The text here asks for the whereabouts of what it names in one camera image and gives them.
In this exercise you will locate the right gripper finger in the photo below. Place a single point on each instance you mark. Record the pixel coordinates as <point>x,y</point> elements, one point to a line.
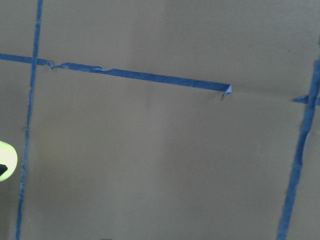
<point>3,169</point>

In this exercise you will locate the yellow plastic cup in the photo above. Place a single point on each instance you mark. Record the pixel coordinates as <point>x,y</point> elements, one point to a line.
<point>8,157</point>

